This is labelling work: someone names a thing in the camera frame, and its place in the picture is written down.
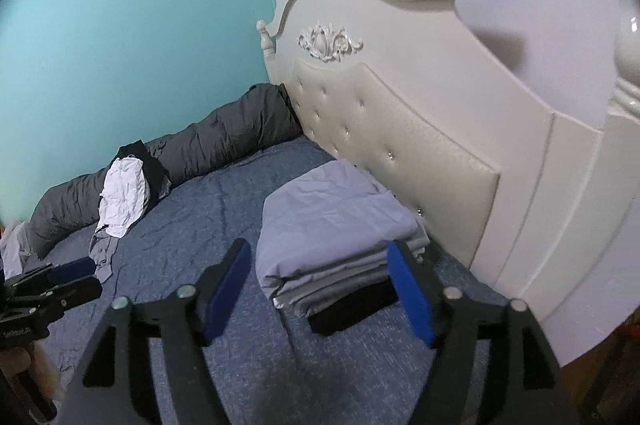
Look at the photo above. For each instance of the cream tufted headboard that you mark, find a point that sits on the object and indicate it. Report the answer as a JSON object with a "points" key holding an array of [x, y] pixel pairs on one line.
{"points": [[450, 105]]}

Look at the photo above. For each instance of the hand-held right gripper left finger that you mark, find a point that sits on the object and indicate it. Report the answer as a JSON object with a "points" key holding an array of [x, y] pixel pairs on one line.
{"points": [[225, 290]]}

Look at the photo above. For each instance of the dark grey rolled duvet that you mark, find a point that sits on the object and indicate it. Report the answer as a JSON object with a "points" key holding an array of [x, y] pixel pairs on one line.
{"points": [[215, 140]]}

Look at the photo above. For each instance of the folded grey garment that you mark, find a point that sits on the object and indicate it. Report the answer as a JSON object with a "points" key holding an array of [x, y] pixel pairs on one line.
{"points": [[330, 290]]}

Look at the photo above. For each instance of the grey crumpled garment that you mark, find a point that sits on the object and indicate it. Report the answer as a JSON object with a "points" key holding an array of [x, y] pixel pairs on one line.
{"points": [[102, 255]]}

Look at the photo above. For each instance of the light grey sheet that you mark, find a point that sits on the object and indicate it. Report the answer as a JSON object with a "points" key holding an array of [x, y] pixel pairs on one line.
{"points": [[12, 247]]}

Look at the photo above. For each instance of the light grey zip jacket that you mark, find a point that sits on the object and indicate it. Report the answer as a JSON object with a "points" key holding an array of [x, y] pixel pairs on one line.
{"points": [[330, 210]]}

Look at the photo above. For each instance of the black crumpled garment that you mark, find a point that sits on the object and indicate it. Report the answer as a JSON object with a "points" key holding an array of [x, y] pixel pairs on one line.
{"points": [[152, 170]]}

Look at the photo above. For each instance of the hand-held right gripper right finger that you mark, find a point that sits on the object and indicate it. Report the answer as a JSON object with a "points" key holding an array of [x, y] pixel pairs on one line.
{"points": [[407, 295]]}

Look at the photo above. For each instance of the folded black garment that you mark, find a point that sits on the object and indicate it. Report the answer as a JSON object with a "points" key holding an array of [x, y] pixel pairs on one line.
{"points": [[350, 312]]}

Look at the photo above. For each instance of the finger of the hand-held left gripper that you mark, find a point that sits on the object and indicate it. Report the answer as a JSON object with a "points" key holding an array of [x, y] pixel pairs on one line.
{"points": [[70, 267], [75, 290]]}

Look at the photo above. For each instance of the person's left hand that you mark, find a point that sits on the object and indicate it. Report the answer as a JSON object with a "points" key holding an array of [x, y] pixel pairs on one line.
{"points": [[47, 370]]}

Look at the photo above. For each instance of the white crumpled garment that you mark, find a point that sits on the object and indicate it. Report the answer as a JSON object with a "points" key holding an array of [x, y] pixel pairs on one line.
{"points": [[125, 195]]}

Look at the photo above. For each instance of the blue patterned bed blanket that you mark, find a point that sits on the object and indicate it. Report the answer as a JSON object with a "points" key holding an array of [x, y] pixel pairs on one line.
{"points": [[200, 205]]}

